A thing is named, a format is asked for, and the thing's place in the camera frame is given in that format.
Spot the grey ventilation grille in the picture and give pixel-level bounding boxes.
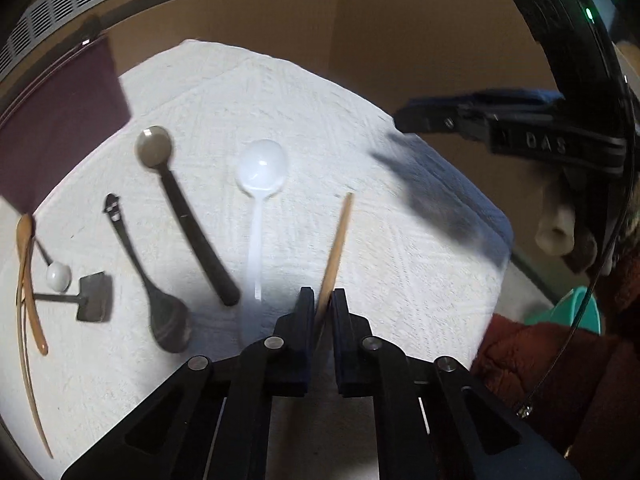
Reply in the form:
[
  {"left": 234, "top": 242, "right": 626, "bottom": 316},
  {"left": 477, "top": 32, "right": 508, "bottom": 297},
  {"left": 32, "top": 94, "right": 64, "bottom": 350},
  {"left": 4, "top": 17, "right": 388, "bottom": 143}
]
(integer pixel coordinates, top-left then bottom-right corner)
[{"left": 1, "top": 0, "right": 106, "bottom": 79}]

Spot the smoky translucent plastic spoon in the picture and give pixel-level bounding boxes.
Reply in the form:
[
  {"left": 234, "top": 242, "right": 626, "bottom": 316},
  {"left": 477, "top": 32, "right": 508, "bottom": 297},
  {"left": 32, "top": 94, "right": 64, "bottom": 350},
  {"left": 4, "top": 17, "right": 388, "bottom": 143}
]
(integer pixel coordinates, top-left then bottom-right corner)
[{"left": 136, "top": 126, "right": 241, "bottom": 307}]

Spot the red cloth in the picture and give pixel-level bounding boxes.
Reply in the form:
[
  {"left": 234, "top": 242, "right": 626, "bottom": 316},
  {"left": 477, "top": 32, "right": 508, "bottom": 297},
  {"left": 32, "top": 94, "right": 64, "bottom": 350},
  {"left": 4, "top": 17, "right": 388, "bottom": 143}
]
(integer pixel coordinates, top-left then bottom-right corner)
[{"left": 472, "top": 257, "right": 639, "bottom": 479}]

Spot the maroon plastic utensil caddy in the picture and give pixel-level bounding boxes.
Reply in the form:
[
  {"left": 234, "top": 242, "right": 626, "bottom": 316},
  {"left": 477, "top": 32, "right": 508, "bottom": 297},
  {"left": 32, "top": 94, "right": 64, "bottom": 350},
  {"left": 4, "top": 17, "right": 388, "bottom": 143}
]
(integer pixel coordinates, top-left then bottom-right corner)
[{"left": 1, "top": 36, "right": 130, "bottom": 214}]

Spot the small white-bowled metal spoon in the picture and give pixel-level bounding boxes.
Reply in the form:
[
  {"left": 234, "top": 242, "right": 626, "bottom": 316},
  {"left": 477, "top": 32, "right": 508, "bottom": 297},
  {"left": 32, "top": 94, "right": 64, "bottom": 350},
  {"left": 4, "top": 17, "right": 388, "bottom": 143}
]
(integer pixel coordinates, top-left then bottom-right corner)
[{"left": 35, "top": 240, "right": 72, "bottom": 292}]

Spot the white plastic spoon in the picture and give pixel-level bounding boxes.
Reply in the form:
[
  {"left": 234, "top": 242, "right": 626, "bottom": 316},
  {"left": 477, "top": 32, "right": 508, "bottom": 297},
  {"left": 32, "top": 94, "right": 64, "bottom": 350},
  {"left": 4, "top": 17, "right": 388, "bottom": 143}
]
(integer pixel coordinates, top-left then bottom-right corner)
[{"left": 236, "top": 140, "right": 288, "bottom": 302}]

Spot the long wooden chopstick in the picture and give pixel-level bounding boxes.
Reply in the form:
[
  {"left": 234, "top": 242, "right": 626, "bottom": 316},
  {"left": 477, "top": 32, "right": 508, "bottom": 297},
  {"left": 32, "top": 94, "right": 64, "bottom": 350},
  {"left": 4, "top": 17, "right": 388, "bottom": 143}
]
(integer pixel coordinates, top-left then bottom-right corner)
[
  {"left": 314, "top": 193, "right": 354, "bottom": 330},
  {"left": 16, "top": 284, "right": 54, "bottom": 460}
]

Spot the wooden spoon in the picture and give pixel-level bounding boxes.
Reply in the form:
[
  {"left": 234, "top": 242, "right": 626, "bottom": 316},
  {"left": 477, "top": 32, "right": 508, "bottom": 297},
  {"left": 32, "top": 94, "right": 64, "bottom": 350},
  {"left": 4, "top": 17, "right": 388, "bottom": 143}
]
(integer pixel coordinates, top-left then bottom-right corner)
[{"left": 16, "top": 214, "right": 49, "bottom": 356}]

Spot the teal plastic container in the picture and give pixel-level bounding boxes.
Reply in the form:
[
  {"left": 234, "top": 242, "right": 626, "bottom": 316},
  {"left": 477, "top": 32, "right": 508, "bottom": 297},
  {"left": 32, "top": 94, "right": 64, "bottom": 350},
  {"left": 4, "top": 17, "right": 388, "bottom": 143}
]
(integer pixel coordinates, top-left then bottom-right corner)
[{"left": 524, "top": 286, "right": 602, "bottom": 335}]

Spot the black slotted-handle spoon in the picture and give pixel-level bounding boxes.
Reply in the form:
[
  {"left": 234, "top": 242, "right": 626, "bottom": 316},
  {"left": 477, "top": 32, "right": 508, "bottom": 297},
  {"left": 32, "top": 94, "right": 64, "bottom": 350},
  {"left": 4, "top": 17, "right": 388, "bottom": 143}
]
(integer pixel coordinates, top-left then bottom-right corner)
[{"left": 103, "top": 193, "right": 191, "bottom": 353}]

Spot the small black metal spatula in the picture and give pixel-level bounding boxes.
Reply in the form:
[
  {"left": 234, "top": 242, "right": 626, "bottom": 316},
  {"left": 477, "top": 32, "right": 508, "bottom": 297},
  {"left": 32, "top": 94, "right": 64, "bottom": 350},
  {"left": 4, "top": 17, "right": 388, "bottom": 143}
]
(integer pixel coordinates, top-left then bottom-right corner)
[{"left": 34, "top": 272, "right": 113, "bottom": 323}]

